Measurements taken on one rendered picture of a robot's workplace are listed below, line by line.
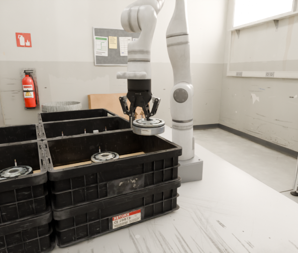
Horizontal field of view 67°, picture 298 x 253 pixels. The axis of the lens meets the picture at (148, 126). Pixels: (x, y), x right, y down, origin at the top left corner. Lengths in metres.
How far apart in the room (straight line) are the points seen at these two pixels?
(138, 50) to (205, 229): 0.57
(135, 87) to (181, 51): 0.31
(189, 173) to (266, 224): 0.34
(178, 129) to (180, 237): 0.43
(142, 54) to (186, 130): 0.41
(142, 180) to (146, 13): 0.48
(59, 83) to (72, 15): 1.06
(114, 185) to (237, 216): 0.43
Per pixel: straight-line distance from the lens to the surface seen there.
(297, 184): 2.63
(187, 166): 0.98
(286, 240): 0.82
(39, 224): 0.66
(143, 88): 0.68
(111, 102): 3.88
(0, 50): 4.12
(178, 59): 0.94
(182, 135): 0.96
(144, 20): 0.68
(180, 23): 0.93
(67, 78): 3.98
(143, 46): 0.69
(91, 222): 0.70
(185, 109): 0.93
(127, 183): 0.68
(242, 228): 0.81
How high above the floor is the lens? 1.17
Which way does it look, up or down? 14 degrees down
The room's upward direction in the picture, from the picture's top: straight up
